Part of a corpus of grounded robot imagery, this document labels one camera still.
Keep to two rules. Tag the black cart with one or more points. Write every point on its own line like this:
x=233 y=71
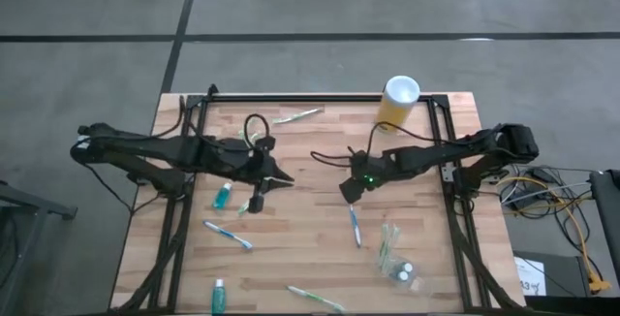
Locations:
x=608 y=209

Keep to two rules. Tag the silver metal bracket plate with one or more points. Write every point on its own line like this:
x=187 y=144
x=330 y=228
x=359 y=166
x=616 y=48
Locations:
x=448 y=173

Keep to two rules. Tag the dark grey box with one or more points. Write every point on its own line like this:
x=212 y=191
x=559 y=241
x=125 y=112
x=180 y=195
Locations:
x=562 y=272

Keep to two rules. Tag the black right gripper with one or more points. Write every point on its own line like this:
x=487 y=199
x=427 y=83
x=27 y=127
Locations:
x=373 y=168

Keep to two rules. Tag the white paper sheet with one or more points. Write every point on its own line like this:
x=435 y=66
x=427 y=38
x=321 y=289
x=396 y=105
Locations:
x=530 y=272

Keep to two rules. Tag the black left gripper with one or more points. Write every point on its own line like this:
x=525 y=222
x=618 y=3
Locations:
x=237 y=161

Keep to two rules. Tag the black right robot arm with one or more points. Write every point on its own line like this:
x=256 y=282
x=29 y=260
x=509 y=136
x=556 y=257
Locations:
x=445 y=153

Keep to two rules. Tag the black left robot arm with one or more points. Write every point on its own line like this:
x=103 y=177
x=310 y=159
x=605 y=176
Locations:
x=145 y=144

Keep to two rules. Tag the black power brick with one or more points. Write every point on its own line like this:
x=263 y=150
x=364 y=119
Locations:
x=542 y=175

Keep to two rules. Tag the blue white toothbrush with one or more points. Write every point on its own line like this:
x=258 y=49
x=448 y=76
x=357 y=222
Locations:
x=356 y=226
x=227 y=234

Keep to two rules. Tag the yellow wipes canister white lid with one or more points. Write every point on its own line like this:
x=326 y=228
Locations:
x=399 y=95

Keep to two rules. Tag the grey metal stand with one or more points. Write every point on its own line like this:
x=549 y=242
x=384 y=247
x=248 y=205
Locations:
x=39 y=204

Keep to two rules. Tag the black floor tape strip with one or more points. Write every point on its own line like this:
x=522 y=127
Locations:
x=290 y=37
x=181 y=27

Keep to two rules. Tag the clear acrylic organizer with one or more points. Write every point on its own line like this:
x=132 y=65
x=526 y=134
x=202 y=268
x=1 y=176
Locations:
x=394 y=258

